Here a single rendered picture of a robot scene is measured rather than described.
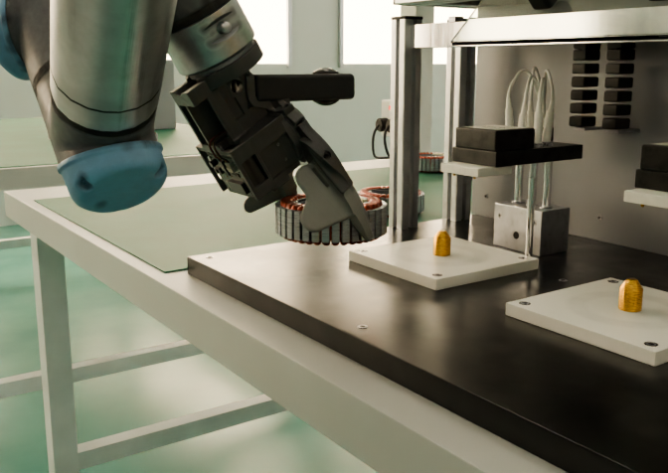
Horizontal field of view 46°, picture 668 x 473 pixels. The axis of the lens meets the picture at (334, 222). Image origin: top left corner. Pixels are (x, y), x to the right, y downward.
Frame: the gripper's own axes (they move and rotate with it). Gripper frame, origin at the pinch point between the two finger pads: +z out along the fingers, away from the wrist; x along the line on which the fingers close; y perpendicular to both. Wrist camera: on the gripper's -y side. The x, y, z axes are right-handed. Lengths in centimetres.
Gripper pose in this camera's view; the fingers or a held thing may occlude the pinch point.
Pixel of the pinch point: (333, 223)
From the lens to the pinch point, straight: 78.5
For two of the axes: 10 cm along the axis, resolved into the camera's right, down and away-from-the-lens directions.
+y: -7.0, 6.0, -3.8
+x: 5.7, 1.6, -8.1
